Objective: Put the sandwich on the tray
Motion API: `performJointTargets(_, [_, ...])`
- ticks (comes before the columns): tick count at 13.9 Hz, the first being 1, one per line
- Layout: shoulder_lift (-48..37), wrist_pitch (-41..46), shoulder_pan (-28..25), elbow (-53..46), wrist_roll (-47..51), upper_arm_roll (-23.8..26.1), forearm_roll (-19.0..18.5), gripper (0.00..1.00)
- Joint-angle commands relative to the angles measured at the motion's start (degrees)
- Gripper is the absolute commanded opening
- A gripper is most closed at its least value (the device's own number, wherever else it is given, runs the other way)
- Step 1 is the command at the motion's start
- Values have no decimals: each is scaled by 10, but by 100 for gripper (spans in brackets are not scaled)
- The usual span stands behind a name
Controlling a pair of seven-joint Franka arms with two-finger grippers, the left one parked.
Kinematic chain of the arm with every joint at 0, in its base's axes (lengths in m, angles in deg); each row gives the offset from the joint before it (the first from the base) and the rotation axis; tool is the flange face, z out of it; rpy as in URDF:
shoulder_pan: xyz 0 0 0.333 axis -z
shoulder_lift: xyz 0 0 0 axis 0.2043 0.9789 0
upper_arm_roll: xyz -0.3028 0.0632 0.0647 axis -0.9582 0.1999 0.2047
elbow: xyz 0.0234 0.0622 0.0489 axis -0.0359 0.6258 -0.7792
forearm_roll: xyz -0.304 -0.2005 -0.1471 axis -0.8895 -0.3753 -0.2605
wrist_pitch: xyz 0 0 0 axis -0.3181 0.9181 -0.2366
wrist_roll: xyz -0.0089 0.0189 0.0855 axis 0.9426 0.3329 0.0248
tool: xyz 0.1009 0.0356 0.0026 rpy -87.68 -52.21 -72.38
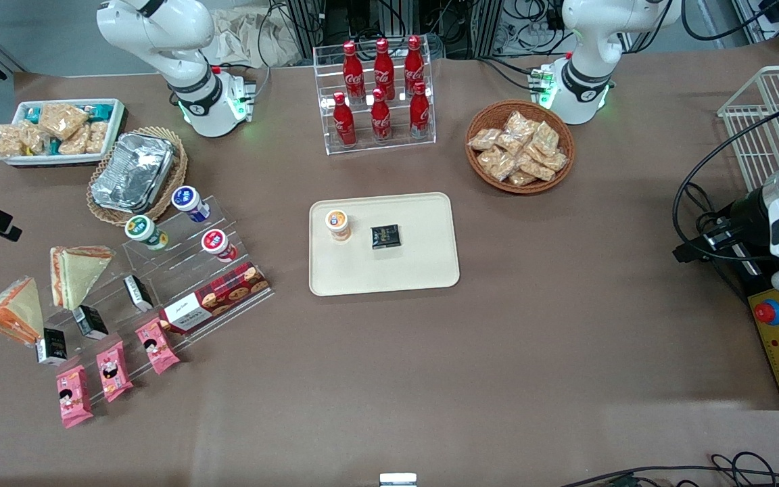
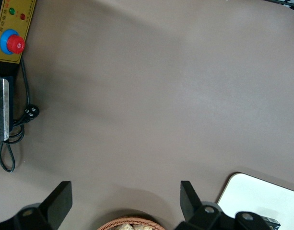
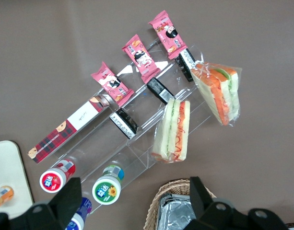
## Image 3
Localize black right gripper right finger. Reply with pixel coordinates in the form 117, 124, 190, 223
185, 176, 289, 230

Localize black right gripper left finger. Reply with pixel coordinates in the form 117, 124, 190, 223
0, 177, 83, 230

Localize orange crust sandwich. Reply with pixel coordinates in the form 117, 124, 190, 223
189, 61, 243, 127

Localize white tray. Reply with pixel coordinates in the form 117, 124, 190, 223
0, 140, 35, 220

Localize cucumber and ketchup sandwich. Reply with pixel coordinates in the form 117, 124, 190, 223
151, 98, 191, 164

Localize blue gum bottle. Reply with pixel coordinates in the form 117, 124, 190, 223
65, 196, 93, 230

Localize red gum bottle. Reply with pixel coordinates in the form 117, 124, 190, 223
39, 159, 76, 194

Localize silver foil packets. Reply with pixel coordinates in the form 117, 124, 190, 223
157, 192, 197, 230

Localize green gum bottle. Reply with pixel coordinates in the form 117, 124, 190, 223
92, 164, 125, 206

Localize wicker basket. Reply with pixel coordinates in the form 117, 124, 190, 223
143, 178, 217, 230

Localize orange gum bottle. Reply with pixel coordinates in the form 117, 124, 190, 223
0, 185, 15, 213

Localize clear acrylic display stand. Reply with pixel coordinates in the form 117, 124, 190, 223
49, 38, 212, 214

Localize red plaid cookie box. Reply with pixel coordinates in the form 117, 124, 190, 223
27, 94, 112, 164

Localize black tissue pack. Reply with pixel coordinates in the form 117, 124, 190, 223
174, 48, 196, 83
109, 108, 139, 140
146, 77, 175, 104

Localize pink snack packet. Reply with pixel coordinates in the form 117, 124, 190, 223
90, 61, 135, 107
121, 34, 161, 85
148, 10, 188, 60

